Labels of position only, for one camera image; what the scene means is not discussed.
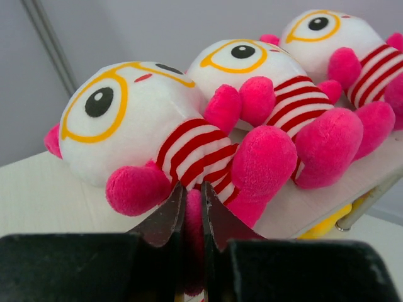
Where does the yellow plush inside shelf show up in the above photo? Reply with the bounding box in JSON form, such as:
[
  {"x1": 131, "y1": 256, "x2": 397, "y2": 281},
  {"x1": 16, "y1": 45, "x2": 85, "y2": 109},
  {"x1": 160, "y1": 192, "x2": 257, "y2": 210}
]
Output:
[{"x1": 298, "y1": 203, "x2": 352, "y2": 240}]

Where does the white two-tier shelf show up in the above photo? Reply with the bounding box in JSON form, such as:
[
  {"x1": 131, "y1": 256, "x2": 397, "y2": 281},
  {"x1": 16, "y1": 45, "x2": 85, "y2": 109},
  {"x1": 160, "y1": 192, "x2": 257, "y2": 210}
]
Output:
[{"x1": 0, "y1": 127, "x2": 403, "y2": 242}]

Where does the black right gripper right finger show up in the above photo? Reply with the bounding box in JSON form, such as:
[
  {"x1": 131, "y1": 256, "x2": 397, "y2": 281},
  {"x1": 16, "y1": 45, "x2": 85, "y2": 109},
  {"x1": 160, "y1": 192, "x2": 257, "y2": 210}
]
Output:
[{"x1": 201, "y1": 182, "x2": 266, "y2": 252}]

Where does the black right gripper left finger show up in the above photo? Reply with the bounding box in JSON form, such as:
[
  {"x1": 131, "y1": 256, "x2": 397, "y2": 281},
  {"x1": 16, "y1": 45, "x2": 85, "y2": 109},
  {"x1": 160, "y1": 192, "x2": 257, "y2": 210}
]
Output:
[{"x1": 127, "y1": 182, "x2": 184, "y2": 248}]

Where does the white pink plush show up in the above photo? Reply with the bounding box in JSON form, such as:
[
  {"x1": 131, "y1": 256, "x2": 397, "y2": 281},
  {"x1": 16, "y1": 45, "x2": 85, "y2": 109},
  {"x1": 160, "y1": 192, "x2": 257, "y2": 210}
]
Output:
[
  {"x1": 260, "y1": 9, "x2": 402, "y2": 159},
  {"x1": 44, "y1": 61, "x2": 297, "y2": 296},
  {"x1": 187, "y1": 39, "x2": 363, "y2": 189}
]

